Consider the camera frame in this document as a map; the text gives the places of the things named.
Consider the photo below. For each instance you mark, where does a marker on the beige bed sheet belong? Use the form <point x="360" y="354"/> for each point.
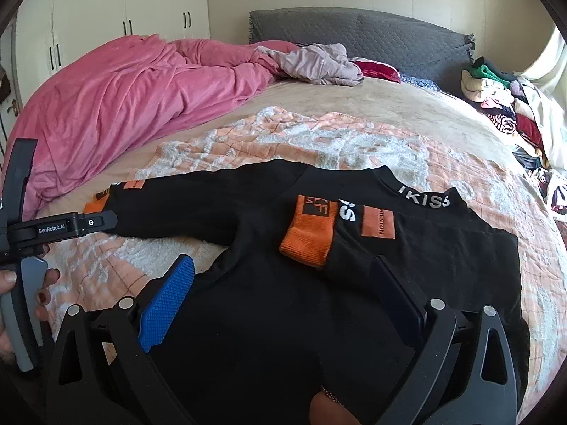
<point x="376" y="102"/>

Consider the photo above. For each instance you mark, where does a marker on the orange and white blanket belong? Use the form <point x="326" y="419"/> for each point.
<point x="310" y="137"/>

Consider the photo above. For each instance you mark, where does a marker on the blue patterned pillow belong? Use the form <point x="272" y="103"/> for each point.
<point x="421" y="82"/>

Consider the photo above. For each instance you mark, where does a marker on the pink duvet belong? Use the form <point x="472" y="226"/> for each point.
<point x="110" y="97"/>

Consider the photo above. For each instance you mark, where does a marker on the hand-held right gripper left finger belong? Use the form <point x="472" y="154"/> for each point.
<point x="170" y="301"/>

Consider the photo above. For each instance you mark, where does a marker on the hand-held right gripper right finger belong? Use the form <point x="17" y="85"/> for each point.
<point x="398" y="296"/>

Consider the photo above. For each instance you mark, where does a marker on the cream wardrobe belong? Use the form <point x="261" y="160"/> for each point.
<point x="133" y="0"/>

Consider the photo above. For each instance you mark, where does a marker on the lilac garment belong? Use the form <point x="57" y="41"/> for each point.
<point x="319" y="64"/>

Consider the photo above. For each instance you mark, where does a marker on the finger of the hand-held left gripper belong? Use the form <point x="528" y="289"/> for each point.
<point x="99" y="222"/>

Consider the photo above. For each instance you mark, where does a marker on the pile of mixed clothes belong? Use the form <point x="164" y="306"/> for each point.
<point x="496" y="93"/>

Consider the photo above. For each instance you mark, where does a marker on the white curtain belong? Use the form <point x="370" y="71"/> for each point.
<point x="549" y="62"/>

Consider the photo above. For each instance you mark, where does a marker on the black sweater with orange cuffs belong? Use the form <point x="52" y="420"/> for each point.
<point x="274" y="310"/>

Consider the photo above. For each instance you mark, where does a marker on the red cloth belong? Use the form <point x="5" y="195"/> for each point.
<point x="381" y="71"/>

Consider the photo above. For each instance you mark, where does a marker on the person's left hand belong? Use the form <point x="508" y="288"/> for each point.
<point x="48" y="280"/>

